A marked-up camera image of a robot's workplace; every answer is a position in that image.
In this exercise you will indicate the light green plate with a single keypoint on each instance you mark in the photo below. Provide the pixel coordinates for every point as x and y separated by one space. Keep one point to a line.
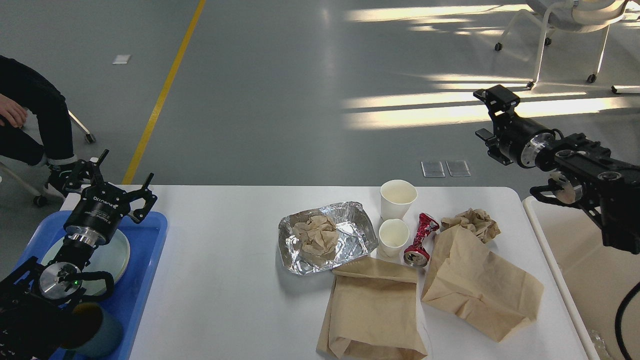
112 258

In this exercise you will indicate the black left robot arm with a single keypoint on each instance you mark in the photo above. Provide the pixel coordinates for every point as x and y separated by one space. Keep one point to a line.
57 305

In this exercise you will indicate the white paper cup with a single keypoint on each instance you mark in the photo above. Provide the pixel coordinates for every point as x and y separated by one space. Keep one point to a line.
393 234
397 196

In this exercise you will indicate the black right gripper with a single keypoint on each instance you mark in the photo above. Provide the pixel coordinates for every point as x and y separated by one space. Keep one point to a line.
515 139

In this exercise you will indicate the person's bare hand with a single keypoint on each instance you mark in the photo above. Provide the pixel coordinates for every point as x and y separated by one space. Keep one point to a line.
11 113

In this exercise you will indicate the white chair leg left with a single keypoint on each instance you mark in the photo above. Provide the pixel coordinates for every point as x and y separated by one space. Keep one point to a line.
89 136

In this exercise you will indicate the large brown paper bag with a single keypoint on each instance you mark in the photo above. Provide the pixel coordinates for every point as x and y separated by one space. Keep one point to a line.
371 313

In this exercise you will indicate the small brown paper bag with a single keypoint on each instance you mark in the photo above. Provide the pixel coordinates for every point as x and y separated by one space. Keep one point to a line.
465 278

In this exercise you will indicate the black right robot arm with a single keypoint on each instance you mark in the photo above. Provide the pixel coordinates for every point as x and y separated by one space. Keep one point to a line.
582 173

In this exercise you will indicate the small grey floor plate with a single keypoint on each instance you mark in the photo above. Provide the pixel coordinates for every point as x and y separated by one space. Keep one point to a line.
433 169

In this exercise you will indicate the dark teal mug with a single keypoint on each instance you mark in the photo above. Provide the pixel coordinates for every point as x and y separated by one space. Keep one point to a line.
94 332

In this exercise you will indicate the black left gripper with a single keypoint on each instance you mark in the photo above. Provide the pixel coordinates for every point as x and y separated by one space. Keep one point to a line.
97 212

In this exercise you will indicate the white plastic bin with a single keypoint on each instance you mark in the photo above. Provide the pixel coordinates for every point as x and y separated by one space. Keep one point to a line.
592 278

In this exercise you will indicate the seated person in black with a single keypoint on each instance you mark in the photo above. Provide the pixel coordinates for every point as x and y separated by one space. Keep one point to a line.
46 139

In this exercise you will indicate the white chair on casters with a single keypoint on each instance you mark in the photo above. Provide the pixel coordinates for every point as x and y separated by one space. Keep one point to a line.
571 16

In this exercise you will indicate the crumpled brown paper napkin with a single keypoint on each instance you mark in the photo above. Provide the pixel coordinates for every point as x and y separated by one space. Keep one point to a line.
318 235

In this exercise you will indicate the white paper cup front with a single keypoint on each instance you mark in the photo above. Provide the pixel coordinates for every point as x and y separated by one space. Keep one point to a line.
393 234

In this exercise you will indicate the brown paper ball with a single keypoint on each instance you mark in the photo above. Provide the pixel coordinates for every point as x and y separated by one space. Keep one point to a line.
478 221

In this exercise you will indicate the crushed red soda can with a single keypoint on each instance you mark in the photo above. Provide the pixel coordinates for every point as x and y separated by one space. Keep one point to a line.
416 255

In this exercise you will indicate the blue plastic tray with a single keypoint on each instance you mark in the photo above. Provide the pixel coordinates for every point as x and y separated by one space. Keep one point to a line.
146 241

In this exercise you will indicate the aluminium foil tray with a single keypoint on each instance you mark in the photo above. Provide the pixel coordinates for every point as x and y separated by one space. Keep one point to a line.
357 238

